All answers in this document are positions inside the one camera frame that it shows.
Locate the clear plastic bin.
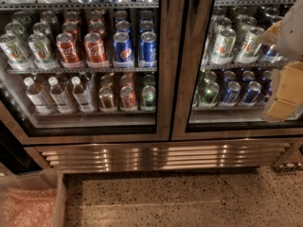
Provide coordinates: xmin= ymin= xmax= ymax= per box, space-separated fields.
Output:
xmin=0 ymin=169 xmax=67 ymax=227

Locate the front green soda can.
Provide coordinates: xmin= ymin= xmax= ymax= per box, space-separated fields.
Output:
xmin=141 ymin=86 xmax=155 ymax=110

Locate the front right coca-cola can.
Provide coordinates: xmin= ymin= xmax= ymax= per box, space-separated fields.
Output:
xmin=84 ymin=32 xmax=107 ymax=63

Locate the coca-cola can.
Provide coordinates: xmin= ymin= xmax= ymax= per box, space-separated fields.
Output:
xmin=56 ymin=32 xmax=81 ymax=63
xmin=84 ymin=32 xmax=107 ymax=63

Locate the pepsi can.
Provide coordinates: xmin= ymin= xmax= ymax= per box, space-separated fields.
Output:
xmin=139 ymin=31 xmax=157 ymax=62
xmin=113 ymin=32 xmax=133 ymax=62

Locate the right water bottle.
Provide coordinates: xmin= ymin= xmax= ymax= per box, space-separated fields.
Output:
xmin=71 ymin=77 xmax=96 ymax=113

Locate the middle water bottle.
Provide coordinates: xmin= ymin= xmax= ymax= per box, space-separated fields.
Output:
xmin=48 ymin=77 xmax=76 ymax=114

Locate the front left 7up can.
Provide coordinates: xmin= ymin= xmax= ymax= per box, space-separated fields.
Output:
xmin=0 ymin=34 xmax=29 ymax=63

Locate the fridge 7up can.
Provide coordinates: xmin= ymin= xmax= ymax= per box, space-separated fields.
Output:
xmin=211 ymin=28 xmax=236 ymax=65
xmin=234 ymin=26 xmax=265 ymax=63

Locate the left fridge upper wire shelf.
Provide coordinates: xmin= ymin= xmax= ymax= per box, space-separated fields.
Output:
xmin=0 ymin=2 xmax=159 ymax=10

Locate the front left coca-cola can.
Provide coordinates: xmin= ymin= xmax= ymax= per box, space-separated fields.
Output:
xmin=56 ymin=32 xmax=81 ymax=63

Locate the front brown soda can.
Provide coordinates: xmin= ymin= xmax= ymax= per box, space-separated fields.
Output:
xmin=98 ymin=87 xmax=116 ymax=111

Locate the fridge wire shelf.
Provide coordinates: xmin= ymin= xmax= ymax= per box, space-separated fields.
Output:
xmin=0 ymin=2 xmax=159 ymax=10
xmin=1 ymin=67 xmax=157 ymax=75

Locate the right fridge left 7up can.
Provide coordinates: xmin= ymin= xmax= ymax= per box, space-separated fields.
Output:
xmin=211 ymin=28 xmax=236 ymax=65

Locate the right fridge silver blue can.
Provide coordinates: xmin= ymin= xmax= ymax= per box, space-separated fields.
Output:
xmin=261 ymin=44 xmax=280 ymax=63

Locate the front left pepsi can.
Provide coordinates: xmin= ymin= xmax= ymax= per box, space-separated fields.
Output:
xmin=113 ymin=32 xmax=133 ymax=62

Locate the pink bubble wrap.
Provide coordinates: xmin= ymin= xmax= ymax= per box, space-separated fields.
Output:
xmin=0 ymin=188 xmax=57 ymax=227

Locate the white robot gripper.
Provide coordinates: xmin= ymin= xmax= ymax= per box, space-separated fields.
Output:
xmin=260 ymin=0 xmax=303 ymax=122

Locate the steel fridge bottom grille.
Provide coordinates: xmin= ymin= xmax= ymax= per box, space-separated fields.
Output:
xmin=26 ymin=137 xmax=302 ymax=174

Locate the left water bottle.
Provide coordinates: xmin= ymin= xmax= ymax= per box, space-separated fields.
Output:
xmin=24 ymin=77 xmax=55 ymax=114

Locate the front right pepsi can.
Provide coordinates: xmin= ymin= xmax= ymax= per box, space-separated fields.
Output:
xmin=139 ymin=31 xmax=157 ymax=62

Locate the water bottle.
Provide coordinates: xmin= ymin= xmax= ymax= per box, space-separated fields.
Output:
xmin=24 ymin=77 xmax=55 ymax=114
xmin=48 ymin=77 xmax=76 ymax=114
xmin=71 ymin=77 xmax=96 ymax=113

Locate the right fridge left blue can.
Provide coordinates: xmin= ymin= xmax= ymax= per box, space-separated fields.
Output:
xmin=221 ymin=81 xmax=241 ymax=104

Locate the front orange soda can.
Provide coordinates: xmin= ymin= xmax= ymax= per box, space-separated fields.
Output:
xmin=120 ymin=86 xmax=136 ymax=109

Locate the glass fridge door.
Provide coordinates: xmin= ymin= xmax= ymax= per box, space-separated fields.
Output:
xmin=172 ymin=0 xmax=303 ymax=141
xmin=0 ymin=0 xmax=185 ymax=146

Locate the right fridge green can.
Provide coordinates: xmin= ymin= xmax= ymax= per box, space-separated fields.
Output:
xmin=199 ymin=82 xmax=220 ymax=107

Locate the left fridge middle wire shelf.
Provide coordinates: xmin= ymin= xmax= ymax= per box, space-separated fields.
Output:
xmin=1 ymin=67 xmax=157 ymax=75

